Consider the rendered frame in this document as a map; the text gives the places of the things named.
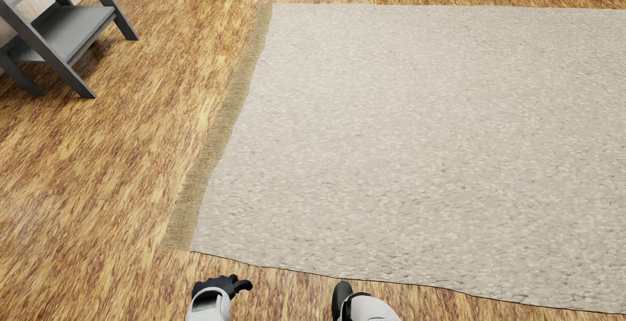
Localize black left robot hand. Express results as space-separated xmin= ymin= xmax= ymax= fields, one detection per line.
xmin=191 ymin=274 xmax=254 ymax=301

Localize dark gray shelves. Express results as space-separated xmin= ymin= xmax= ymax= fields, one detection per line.
xmin=0 ymin=0 xmax=140 ymax=99

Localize black right robot foot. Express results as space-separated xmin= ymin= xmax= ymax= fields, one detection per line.
xmin=331 ymin=281 xmax=354 ymax=321

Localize beige fringed rug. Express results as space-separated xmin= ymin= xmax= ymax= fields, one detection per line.
xmin=160 ymin=2 xmax=626 ymax=315

